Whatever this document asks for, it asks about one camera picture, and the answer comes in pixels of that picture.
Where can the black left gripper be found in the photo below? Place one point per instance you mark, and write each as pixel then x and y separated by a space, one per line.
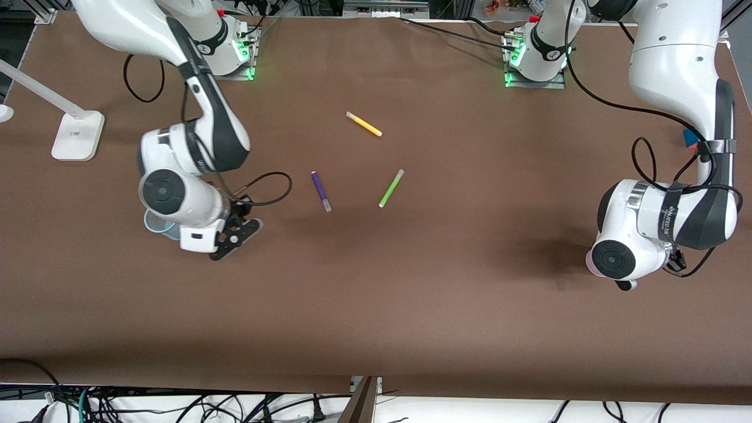
pixel 677 260

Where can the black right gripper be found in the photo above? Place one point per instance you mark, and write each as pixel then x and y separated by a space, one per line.
pixel 238 209

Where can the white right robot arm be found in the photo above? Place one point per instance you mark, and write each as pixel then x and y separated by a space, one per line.
pixel 176 194

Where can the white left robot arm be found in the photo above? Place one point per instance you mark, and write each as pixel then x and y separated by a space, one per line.
pixel 670 59

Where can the light blue paper cup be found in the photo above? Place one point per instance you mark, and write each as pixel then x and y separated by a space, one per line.
pixel 155 226

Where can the pink paper cup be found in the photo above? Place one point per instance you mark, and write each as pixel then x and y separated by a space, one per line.
pixel 589 262

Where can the purple marker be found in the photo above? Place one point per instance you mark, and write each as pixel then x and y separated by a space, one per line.
pixel 321 191

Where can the blue orange small block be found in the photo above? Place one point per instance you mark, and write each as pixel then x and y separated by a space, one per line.
pixel 690 138

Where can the green marker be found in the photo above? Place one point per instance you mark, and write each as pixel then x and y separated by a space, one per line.
pixel 391 188

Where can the yellow marker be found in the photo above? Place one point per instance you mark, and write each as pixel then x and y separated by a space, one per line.
pixel 364 124

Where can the white lamp stand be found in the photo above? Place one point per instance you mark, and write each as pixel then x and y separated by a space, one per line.
pixel 76 138

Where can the white round object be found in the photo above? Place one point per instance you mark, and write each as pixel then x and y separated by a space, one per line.
pixel 3 113

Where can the brown wooden post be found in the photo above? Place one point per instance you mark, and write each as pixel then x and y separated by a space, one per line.
pixel 359 400

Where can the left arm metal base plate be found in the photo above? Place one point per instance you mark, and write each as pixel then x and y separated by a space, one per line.
pixel 534 83

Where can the grey metal rail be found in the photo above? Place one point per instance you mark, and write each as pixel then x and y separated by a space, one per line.
pixel 385 7

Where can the aluminium frame rail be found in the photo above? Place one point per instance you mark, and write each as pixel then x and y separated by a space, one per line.
pixel 47 13

